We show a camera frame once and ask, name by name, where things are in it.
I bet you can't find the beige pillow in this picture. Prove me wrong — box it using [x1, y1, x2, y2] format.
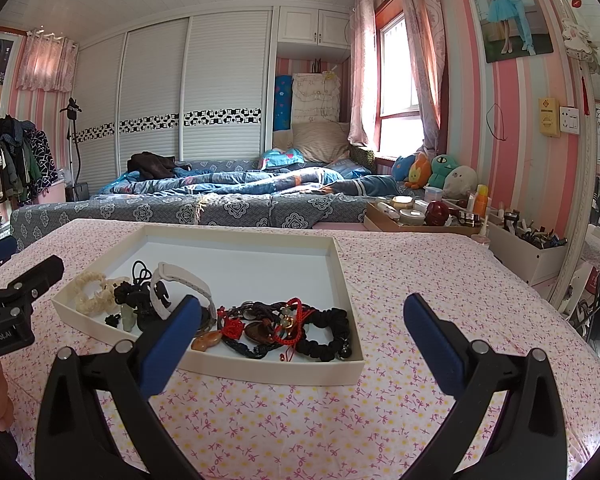
[291, 120, 352, 164]

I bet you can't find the white tray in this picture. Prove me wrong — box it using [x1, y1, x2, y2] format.
[51, 223, 366, 387]

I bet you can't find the window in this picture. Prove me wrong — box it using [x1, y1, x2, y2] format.
[376, 14, 427, 159]

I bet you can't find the cream lace cushion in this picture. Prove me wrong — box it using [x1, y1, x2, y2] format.
[290, 72, 342, 124]

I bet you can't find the wooden tray with cosmetics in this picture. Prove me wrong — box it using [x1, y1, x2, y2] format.
[364, 201, 487, 239]

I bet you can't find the blue pillow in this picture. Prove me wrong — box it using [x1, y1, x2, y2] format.
[259, 147, 307, 172]

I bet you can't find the red apple-shaped jar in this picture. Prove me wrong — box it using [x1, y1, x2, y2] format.
[424, 199, 454, 229]

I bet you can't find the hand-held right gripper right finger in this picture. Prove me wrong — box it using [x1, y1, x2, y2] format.
[403, 292, 570, 480]

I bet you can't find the black hair tie bundle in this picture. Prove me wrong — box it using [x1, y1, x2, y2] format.
[114, 260, 157, 332]

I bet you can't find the blue quilt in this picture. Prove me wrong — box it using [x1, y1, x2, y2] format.
[96, 161, 413, 199]

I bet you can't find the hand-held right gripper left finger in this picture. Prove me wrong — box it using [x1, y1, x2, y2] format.
[34, 293, 204, 480]

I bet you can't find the blue plush toy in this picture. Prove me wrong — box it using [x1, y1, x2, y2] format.
[392, 153, 417, 184]

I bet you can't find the wall poster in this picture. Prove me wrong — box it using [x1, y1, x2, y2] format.
[461, 0, 554, 64]

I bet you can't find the white plush toy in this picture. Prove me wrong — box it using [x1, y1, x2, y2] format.
[442, 165, 479, 202]

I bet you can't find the pink window curtain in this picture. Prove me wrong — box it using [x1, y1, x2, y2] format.
[394, 0, 450, 157]
[346, 0, 382, 147]

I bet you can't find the white wristband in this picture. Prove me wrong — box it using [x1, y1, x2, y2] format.
[149, 261, 217, 322]

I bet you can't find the white wall socket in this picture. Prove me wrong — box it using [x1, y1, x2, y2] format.
[558, 105, 581, 135]

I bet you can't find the blue cushion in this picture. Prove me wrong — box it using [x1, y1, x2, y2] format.
[272, 74, 294, 134]

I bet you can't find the short pink curtain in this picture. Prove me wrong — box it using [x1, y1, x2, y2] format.
[16, 26, 79, 94]

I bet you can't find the white framed mirror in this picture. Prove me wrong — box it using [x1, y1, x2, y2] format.
[549, 0, 600, 317]

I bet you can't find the black wall cable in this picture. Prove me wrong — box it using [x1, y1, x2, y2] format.
[484, 103, 509, 142]

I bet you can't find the cream bead bracelet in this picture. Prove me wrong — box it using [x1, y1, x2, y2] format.
[74, 270, 122, 317]

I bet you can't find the white organizer box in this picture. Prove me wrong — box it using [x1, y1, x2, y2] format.
[486, 214, 569, 287]

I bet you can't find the green plush toy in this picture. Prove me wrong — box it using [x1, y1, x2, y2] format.
[427, 153, 464, 189]

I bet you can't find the black garment steamer stand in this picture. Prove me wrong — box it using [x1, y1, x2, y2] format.
[61, 95, 90, 202]

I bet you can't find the orange pendant with red knot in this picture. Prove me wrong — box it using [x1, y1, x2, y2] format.
[190, 306, 247, 354]

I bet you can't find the black knotted cord pendant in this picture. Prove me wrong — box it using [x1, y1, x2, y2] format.
[104, 304, 137, 334]

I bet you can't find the dark clothing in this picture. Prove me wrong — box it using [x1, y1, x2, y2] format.
[127, 151, 179, 179]

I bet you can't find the white upper cabinet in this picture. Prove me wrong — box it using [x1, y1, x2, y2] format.
[275, 5, 354, 52]

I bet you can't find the white sliding wardrobe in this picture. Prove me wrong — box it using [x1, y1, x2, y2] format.
[71, 6, 277, 197]

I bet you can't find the black scrunchie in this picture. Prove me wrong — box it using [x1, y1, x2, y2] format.
[300, 307, 354, 362]

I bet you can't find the black cord bracelet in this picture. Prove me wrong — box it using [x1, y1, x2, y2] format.
[219, 301, 282, 361]

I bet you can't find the orange plush toy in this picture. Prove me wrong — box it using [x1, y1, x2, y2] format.
[407, 152, 434, 189]

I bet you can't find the bed with grey patterned cover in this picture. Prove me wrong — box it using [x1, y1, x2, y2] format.
[9, 159, 433, 235]

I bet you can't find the red string bracelet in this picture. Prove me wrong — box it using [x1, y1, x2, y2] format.
[274, 297, 317, 350]

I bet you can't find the clothes rack with jackets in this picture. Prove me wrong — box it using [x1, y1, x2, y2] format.
[0, 114, 59, 222]

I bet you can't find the brown pendant with cord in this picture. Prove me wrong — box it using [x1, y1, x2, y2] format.
[241, 310, 277, 347]

